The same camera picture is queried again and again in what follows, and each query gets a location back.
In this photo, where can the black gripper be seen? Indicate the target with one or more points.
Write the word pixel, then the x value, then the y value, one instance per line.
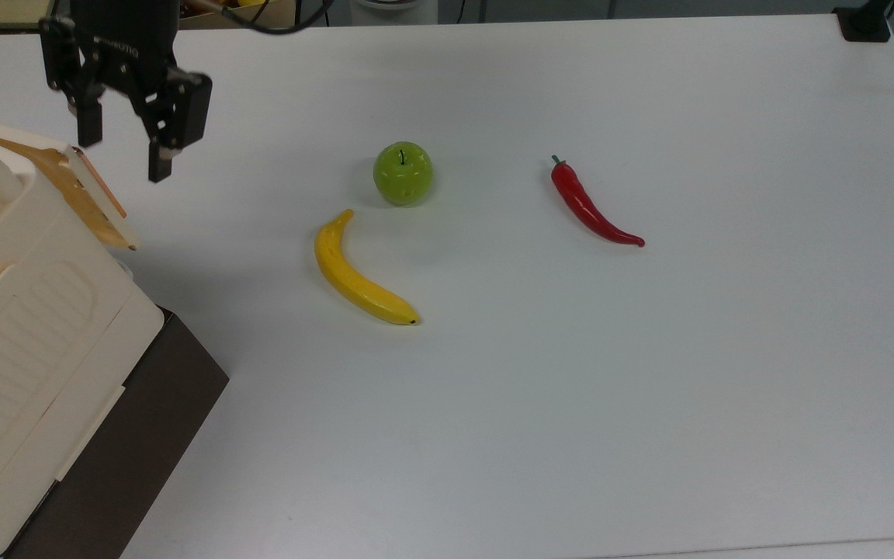
pixel 133 39

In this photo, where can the cream cabinet door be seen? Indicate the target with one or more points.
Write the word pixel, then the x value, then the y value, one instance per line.
pixel 67 182

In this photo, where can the cream plastic cabinet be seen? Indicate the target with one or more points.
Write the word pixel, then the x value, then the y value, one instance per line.
pixel 28 349

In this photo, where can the yellow toy banana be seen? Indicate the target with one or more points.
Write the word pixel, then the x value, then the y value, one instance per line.
pixel 354 279

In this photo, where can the green toy apple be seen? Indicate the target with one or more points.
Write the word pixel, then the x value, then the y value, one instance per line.
pixel 403 175

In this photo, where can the dark brown drawer box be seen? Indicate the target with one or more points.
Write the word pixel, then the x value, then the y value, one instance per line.
pixel 144 427

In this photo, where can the red toy chili pepper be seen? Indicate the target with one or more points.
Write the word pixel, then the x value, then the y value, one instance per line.
pixel 587 206

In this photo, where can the black camera stand clamp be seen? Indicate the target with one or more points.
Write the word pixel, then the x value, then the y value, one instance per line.
pixel 864 23

